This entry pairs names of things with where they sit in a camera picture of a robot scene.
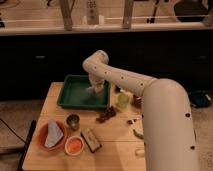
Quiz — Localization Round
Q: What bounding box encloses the blue sponge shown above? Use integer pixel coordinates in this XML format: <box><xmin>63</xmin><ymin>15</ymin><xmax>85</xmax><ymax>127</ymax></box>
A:
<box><xmin>86</xmin><ymin>86</ymin><xmax>95</xmax><ymax>94</ymax></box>

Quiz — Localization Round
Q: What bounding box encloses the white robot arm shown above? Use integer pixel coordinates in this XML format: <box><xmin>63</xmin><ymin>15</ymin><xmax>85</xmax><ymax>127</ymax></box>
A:
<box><xmin>82</xmin><ymin>50</ymin><xmax>200</xmax><ymax>171</ymax></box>

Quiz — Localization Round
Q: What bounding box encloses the green plastic tray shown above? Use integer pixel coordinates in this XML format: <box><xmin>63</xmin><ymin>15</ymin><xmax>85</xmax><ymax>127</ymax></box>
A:
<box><xmin>57</xmin><ymin>75</ymin><xmax>110</xmax><ymax>110</ymax></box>

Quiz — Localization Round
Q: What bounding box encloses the bunch of dark grapes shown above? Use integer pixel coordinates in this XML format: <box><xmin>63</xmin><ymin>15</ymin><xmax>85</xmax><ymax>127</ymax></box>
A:
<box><xmin>96</xmin><ymin>106</ymin><xmax>116</xmax><ymax>123</ymax></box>

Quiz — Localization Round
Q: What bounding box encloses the light green cup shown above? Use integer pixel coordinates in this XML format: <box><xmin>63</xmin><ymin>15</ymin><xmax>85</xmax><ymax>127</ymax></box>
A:
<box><xmin>116</xmin><ymin>93</ymin><xmax>130</xmax><ymax>108</ymax></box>

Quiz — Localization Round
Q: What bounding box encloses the dark red bowl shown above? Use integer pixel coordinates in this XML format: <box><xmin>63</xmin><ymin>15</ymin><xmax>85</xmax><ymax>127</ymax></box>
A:
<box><xmin>132</xmin><ymin>95</ymin><xmax>142</xmax><ymax>108</ymax></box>

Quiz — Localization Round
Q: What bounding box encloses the small metal cup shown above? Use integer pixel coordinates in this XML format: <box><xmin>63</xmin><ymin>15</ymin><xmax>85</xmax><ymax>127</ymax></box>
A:
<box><xmin>66</xmin><ymin>114</ymin><xmax>80</xmax><ymax>131</ymax></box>

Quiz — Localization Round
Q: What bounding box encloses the metal spoon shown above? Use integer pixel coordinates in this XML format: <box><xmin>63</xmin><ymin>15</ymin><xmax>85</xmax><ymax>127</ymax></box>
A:
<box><xmin>126</xmin><ymin>118</ymin><xmax>142</xmax><ymax>125</ymax></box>

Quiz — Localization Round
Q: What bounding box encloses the black rectangular brush block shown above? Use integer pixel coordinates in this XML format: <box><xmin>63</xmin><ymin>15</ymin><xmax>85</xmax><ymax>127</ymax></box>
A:
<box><xmin>80</xmin><ymin>128</ymin><xmax>102</xmax><ymax>153</ymax></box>

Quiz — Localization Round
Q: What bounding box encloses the small white orange bowl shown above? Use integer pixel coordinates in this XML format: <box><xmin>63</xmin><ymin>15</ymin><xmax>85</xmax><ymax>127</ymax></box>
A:
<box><xmin>65</xmin><ymin>136</ymin><xmax>84</xmax><ymax>156</ymax></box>

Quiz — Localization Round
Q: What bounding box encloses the white folded cloth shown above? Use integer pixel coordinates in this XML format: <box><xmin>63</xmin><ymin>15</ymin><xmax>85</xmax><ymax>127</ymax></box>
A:
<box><xmin>44</xmin><ymin>120</ymin><xmax>63</xmax><ymax>148</ymax></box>

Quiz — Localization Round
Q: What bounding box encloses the white remote on shelf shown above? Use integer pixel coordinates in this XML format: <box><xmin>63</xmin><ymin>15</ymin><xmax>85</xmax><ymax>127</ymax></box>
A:
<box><xmin>86</xmin><ymin>0</ymin><xmax>99</xmax><ymax>25</ymax></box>

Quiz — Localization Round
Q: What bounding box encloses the blue device on floor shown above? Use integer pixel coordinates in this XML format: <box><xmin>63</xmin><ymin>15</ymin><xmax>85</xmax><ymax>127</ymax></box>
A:
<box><xmin>189</xmin><ymin>91</ymin><xmax>211</xmax><ymax>108</ymax></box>

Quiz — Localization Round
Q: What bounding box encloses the dark handled white utensil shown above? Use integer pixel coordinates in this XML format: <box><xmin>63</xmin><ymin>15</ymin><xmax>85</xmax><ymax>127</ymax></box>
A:
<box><xmin>115</xmin><ymin>85</ymin><xmax>124</xmax><ymax>93</ymax></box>

